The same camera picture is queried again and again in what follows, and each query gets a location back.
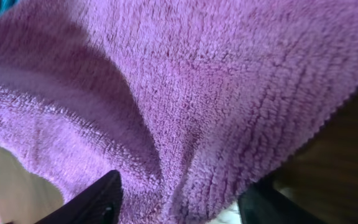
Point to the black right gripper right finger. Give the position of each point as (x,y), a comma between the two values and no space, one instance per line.
(262,204)

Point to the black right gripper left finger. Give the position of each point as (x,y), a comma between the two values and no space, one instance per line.
(100,203)

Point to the folded blue cloth in stack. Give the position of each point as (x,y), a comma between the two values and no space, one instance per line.
(5,5)

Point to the purple microfiber cloth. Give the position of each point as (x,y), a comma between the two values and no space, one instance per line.
(191,101)

